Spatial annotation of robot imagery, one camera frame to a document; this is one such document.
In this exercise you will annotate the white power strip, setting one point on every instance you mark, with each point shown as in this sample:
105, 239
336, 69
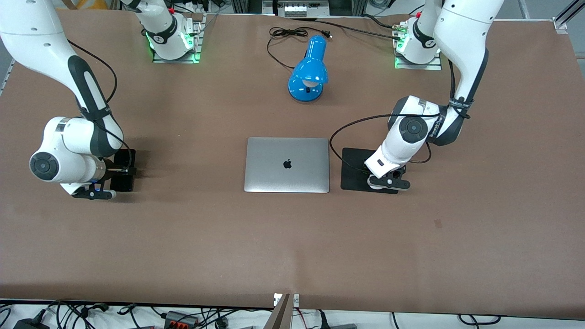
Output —
299, 9

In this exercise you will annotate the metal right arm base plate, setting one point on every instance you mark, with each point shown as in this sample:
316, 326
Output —
197, 41

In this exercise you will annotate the aluminium frame corner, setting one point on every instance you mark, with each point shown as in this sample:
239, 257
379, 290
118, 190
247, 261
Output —
564, 20

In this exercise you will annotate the black mouse pad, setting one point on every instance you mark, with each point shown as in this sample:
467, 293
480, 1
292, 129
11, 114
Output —
353, 176

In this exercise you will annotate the blue desk lamp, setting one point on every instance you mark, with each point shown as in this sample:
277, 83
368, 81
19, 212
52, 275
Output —
309, 68

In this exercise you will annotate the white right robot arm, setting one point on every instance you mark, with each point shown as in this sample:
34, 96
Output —
41, 41

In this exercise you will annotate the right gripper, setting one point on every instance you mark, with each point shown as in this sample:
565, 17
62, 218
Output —
111, 165

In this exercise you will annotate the black adapter with orange plugs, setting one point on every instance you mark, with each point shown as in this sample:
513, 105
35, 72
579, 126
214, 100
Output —
182, 319

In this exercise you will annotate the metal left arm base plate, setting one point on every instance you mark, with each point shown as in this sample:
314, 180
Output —
432, 65

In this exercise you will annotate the black smartphone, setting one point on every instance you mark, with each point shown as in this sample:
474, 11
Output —
123, 185

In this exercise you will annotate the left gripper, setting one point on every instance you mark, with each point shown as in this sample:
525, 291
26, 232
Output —
398, 172

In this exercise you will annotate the silver laptop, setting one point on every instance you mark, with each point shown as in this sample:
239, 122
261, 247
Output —
286, 178

